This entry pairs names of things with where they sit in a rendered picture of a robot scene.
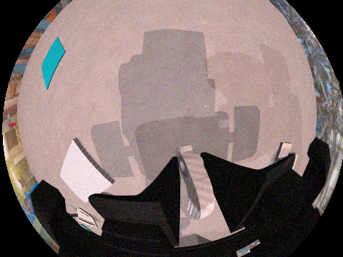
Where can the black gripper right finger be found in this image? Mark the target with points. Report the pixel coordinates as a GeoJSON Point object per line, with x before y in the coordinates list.
{"type": "Point", "coordinates": [237, 189]}

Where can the teal flat plate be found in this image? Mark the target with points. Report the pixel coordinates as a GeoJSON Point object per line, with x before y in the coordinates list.
{"type": "Point", "coordinates": [52, 60]}

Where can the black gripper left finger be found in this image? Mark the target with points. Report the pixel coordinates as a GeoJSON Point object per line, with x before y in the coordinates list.
{"type": "Point", "coordinates": [158, 205]}

